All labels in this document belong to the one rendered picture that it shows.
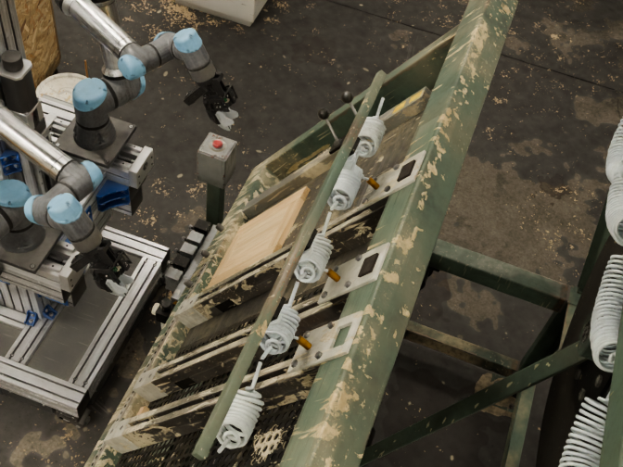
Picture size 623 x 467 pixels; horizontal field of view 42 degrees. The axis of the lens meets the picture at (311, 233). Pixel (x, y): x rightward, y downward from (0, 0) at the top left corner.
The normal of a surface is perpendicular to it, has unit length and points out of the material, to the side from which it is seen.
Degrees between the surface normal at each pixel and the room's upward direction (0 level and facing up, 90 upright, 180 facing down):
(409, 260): 33
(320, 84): 0
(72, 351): 0
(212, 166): 90
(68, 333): 0
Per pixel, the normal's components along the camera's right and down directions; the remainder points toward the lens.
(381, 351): 0.60, -0.32
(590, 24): 0.11, -0.60
